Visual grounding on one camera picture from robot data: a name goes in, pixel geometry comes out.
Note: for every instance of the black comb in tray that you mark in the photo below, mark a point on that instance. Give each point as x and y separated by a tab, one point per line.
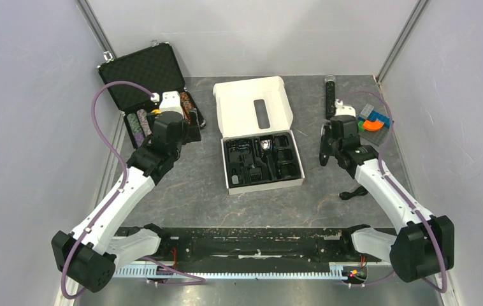
255	174

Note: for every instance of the white clipper kit box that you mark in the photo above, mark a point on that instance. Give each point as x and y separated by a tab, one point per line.
249	111

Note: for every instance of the black clipper comb guard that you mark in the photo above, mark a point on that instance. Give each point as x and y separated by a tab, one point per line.
288	170

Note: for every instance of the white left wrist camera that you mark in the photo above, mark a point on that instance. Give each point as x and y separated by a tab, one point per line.
167	102

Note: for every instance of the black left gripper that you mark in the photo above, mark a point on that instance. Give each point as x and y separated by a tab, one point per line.
192	133

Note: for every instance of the colourful building block set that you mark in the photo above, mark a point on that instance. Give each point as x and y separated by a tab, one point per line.
373	126

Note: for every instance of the black poker chip case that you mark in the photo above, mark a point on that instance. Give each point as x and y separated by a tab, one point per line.
155	68

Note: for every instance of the aluminium frame rail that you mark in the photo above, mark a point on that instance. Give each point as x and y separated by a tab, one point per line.
145	283

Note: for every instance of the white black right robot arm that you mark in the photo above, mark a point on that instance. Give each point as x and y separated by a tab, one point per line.
424	242

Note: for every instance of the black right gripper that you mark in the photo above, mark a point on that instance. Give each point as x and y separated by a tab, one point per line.
325	149

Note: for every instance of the black glitter tube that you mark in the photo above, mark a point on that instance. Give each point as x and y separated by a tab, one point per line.
330	96

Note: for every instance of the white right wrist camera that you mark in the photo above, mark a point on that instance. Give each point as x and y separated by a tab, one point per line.
342	109

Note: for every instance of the silver clipper blade head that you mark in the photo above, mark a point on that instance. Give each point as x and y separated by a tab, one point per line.
266	145

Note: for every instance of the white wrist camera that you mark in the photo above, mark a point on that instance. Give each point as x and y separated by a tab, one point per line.
342	109
167	102

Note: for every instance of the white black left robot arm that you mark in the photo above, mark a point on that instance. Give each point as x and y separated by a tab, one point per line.
89	254

